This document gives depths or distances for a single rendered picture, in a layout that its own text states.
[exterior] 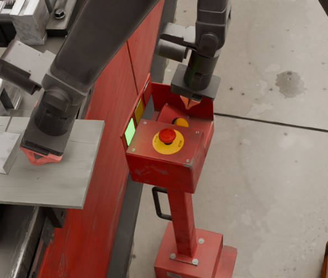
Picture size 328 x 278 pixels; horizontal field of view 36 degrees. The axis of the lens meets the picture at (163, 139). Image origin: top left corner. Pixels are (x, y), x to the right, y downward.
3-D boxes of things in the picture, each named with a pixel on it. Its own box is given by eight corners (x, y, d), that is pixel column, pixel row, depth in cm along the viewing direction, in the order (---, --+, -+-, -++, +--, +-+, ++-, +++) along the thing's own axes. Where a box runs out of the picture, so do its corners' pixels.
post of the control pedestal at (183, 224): (192, 258, 167) (181, 166, 124) (177, 254, 168) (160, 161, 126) (197, 244, 170) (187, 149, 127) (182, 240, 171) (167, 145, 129)
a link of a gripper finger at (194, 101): (172, 90, 120) (179, 64, 113) (200, 100, 120) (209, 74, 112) (164, 111, 116) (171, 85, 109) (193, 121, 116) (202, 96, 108)
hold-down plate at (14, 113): (-8, 243, 92) (-15, 235, 89) (-36, 241, 92) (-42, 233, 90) (38, 118, 110) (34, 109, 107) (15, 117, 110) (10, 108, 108)
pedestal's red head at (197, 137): (194, 194, 119) (189, 149, 105) (131, 181, 123) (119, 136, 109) (214, 131, 130) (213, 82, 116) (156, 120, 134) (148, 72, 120)
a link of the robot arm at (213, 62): (219, 58, 99) (224, 38, 102) (186, 47, 99) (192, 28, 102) (210, 80, 105) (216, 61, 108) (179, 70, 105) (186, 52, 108)
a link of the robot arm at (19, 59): (69, 103, 64) (99, 51, 67) (-14, 59, 62) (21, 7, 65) (59, 129, 75) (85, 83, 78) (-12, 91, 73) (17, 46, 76)
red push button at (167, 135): (174, 151, 113) (172, 142, 110) (157, 148, 114) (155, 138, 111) (179, 138, 115) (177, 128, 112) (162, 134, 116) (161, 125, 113)
